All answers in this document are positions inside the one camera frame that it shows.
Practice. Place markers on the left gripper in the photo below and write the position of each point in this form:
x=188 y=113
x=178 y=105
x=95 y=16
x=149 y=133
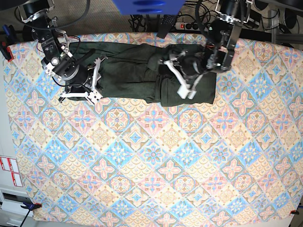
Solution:
x=189 y=65

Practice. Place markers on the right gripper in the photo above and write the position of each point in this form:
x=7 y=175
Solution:
x=83 y=78

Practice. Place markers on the dark green long-sleeve shirt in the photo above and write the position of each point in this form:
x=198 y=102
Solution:
x=133 y=71

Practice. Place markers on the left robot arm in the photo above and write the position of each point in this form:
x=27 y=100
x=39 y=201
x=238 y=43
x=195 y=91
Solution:
x=216 y=56

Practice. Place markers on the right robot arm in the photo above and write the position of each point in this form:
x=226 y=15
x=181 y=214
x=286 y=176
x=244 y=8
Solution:
x=54 y=41

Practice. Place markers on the white power strip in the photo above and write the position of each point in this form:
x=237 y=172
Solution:
x=186 y=26

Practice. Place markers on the black remote control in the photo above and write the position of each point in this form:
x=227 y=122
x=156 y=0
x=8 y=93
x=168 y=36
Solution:
x=166 y=25

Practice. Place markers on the blue plastic box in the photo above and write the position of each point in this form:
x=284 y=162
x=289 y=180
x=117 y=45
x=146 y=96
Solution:
x=142 y=7

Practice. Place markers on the patterned colourful tablecloth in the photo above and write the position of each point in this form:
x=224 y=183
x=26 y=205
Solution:
x=124 y=162

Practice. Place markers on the blue red clamp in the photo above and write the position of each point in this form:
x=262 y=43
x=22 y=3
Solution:
x=4 y=45

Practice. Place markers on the red white stickers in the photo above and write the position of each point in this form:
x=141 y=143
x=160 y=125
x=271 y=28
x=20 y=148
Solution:
x=10 y=165

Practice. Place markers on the blue clamp orange tip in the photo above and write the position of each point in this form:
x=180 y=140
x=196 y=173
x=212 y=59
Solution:
x=31 y=206

